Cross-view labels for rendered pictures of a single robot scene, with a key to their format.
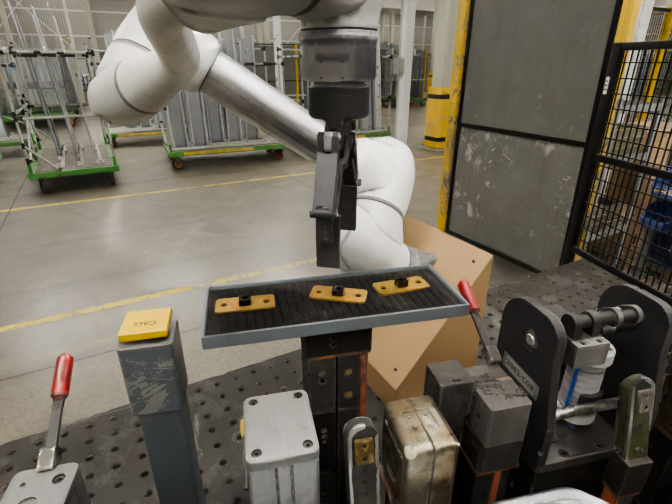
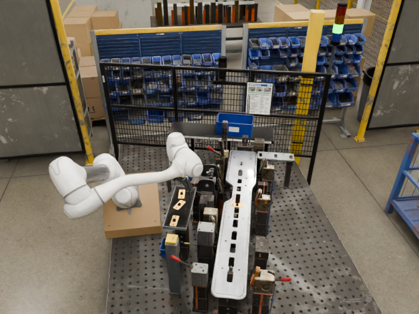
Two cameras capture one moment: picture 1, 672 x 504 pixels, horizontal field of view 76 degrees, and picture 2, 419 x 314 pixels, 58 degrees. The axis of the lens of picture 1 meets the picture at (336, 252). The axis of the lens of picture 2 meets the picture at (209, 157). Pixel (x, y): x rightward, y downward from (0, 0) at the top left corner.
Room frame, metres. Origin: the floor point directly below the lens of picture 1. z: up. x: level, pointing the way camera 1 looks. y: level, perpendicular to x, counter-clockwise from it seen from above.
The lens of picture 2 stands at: (-0.20, 1.55, 2.73)
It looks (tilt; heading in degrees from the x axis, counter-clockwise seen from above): 35 degrees down; 290
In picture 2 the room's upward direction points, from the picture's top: straight up
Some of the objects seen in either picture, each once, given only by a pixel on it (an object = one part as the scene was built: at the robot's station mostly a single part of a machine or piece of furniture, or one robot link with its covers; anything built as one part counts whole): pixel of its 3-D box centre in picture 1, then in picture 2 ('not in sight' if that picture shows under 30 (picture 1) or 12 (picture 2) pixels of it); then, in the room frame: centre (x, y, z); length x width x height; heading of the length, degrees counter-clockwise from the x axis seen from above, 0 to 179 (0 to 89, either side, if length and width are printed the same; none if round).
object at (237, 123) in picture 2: not in sight; (234, 124); (0.55, -1.15, 1.10); 0.30 x 0.17 x 0.13; 11
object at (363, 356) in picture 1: (333, 419); (182, 233); (0.55, 0.00, 0.92); 0.10 x 0.08 x 0.45; 103
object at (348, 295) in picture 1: (338, 291); (179, 204); (0.56, 0.00, 1.17); 0.08 x 0.04 x 0.01; 79
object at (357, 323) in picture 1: (333, 300); (180, 206); (0.55, 0.00, 1.16); 0.37 x 0.14 x 0.02; 103
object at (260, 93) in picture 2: not in sight; (259, 98); (0.40, -1.31, 1.30); 0.23 x 0.02 x 0.31; 13
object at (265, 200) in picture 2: not in sight; (262, 215); (0.12, -0.39, 0.87); 0.12 x 0.09 x 0.35; 13
